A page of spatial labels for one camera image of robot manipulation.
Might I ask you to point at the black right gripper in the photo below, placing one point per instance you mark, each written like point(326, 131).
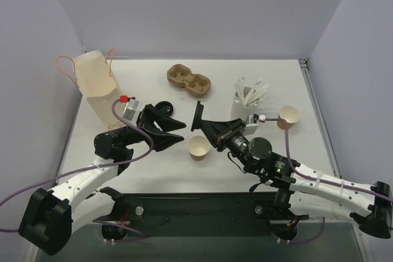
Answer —
point(229, 133)

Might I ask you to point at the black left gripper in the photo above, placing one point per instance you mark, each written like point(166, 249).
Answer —
point(147, 124)

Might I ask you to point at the brown paper coffee cup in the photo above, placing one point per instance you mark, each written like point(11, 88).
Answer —
point(198, 147)
point(290, 114)

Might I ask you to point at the brown pulp cup carrier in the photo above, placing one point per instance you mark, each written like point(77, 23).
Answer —
point(181, 76)

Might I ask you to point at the beige paper takeout bag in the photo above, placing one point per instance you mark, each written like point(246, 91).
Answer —
point(96, 81)

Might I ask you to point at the black plastic cup lid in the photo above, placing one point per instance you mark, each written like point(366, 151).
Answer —
point(164, 108)
point(196, 116)

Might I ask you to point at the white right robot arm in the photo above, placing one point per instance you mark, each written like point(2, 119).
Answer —
point(300, 189)

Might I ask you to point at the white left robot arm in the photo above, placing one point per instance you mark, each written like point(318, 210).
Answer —
point(51, 216)

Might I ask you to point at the white cylindrical straw holder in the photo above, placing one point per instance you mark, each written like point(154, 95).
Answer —
point(238, 110)

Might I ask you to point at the white wrapped straw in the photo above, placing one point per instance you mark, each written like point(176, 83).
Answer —
point(259, 100)
point(239, 87)
point(258, 86)
point(255, 95)

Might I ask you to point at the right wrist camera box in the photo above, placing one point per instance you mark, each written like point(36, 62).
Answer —
point(252, 123)

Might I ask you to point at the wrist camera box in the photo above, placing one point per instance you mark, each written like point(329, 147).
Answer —
point(252, 123)
point(132, 108)

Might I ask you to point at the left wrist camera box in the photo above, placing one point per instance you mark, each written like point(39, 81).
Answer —
point(132, 108)

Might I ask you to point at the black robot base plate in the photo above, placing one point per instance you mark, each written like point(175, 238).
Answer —
point(204, 214)

